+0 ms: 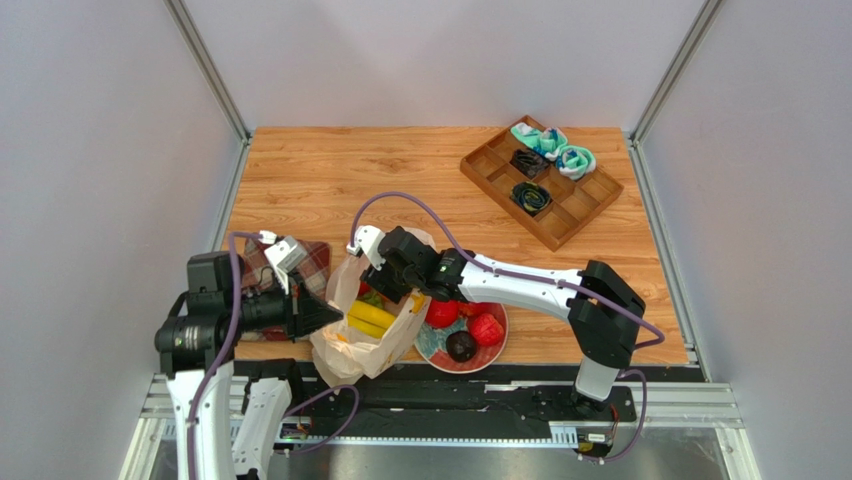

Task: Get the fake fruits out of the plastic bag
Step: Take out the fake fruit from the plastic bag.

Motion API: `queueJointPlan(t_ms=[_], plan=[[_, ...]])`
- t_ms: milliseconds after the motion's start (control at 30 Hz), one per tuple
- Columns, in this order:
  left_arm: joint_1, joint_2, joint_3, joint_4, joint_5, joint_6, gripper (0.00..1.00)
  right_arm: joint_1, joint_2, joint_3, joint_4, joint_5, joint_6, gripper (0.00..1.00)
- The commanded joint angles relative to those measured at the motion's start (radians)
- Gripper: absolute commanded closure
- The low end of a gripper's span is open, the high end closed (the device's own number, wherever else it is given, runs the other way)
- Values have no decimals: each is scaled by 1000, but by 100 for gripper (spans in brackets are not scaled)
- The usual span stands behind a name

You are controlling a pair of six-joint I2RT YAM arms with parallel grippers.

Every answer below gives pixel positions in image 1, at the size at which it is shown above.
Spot black rolled sock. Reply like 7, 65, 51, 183
510, 149, 550, 180

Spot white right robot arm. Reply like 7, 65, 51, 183
347, 226, 646, 402

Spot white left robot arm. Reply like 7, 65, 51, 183
154, 246, 342, 479

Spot aluminium frame rail right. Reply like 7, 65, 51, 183
630, 0, 725, 145

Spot teal blue rolled sock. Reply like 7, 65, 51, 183
555, 145, 597, 181

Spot dark purple fake fruit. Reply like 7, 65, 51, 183
445, 331, 479, 363

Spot teal and red ceramic plate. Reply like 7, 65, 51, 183
414, 303, 509, 374

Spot red fake apple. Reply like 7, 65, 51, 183
457, 302, 492, 319

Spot dark blue yellow rolled sock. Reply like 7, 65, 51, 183
510, 181, 552, 216

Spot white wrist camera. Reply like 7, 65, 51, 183
259, 230, 308, 295
346, 225, 386, 270

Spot yellow fake banana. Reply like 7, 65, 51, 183
347, 300, 396, 339

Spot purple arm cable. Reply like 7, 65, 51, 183
186, 230, 362, 480
350, 191, 667, 465

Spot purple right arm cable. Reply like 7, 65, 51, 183
350, 191, 667, 465

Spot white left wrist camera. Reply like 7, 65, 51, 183
259, 230, 308, 295

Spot green fake grapes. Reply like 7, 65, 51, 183
360, 291, 384, 309

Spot wooden compartment tray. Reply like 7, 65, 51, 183
459, 127, 624, 251

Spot translucent white plastic bag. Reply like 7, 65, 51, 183
310, 254, 431, 387

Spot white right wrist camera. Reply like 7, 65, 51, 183
346, 225, 386, 270

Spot red fake tomato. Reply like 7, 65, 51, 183
425, 299, 459, 329

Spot teal white rolled sock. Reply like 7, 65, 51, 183
510, 122, 570, 162

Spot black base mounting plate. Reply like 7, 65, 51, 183
234, 361, 707, 441

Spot red plaid folded cloth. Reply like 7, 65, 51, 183
241, 240, 331, 342

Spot red fake pomegranate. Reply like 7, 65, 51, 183
468, 313, 505, 347

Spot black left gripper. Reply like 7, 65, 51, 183
225, 265, 342, 341

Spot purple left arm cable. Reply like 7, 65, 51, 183
186, 230, 362, 480

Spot aluminium frame rail left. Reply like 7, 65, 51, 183
164, 0, 252, 144

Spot aluminium frame rail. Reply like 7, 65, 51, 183
630, 0, 725, 145
164, 0, 252, 144

